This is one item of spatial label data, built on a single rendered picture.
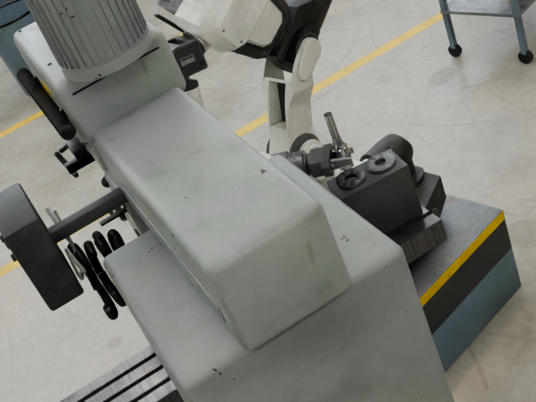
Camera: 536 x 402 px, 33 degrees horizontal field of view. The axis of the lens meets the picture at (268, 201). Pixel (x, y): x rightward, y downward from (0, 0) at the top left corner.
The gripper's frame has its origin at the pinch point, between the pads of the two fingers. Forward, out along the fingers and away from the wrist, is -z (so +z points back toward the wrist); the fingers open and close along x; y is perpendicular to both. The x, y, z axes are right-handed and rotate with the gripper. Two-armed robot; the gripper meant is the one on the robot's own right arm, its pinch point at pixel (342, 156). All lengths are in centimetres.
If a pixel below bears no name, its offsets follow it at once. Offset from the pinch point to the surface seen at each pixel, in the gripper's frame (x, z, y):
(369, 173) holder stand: 1.6, -5.5, 8.7
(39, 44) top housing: -34, 50, -70
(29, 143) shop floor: 288, 281, 121
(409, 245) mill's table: -9.1, -12.2, 29.2
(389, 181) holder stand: -1.2, -10.9, 10.9
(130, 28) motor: -56, 18, -77
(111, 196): -65, 35, -45
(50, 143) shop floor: 281, 261, 121
